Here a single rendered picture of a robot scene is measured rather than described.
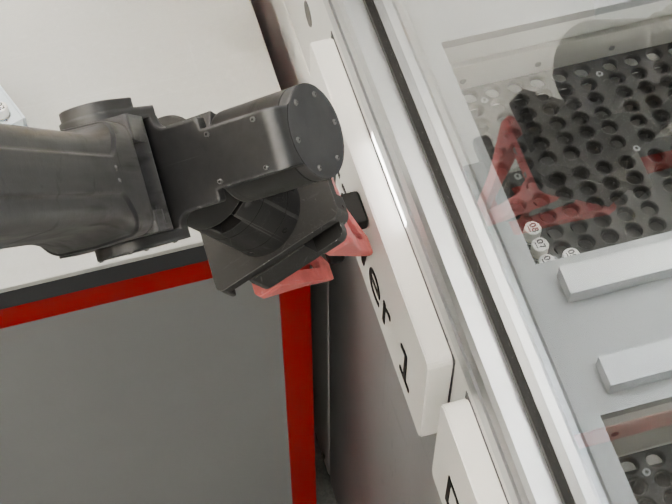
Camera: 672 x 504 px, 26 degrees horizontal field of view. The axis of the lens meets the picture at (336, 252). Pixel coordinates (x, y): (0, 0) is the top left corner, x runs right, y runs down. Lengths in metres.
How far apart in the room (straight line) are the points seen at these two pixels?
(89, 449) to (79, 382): 0.14
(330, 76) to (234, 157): 0.27
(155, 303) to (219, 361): 0.14
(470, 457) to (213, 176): 0.24
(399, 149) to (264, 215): 0.11
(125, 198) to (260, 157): 0.10
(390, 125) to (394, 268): 0.10
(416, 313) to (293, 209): 0.11
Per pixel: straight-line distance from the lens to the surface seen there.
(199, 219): 0.88
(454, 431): 0.92
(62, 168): 0.65
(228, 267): 0.95
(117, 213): 0.73
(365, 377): 1.33
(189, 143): 0.83
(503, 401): 0.86
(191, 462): 1.57
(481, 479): 0.91
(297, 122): 0.82
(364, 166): 1.03
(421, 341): 0.95
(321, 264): 1.02
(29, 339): 1.29
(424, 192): 0.94
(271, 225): 0.91
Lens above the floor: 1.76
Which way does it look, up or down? 57 degrees down
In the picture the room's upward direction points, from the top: straight up
